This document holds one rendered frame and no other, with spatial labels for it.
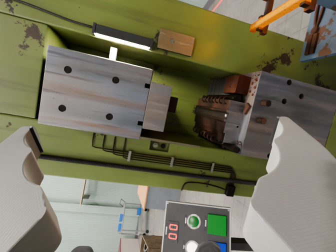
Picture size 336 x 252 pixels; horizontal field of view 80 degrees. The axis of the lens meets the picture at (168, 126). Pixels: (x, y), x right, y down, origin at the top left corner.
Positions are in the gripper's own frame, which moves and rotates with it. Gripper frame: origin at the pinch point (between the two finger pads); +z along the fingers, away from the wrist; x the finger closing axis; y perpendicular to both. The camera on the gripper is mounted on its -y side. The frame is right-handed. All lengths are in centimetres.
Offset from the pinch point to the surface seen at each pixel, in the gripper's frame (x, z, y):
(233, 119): 32, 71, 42
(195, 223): 11, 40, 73
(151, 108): -6, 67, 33
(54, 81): -42, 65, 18
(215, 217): 19, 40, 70
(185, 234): 6, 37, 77
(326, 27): 66, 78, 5
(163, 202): -13, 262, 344
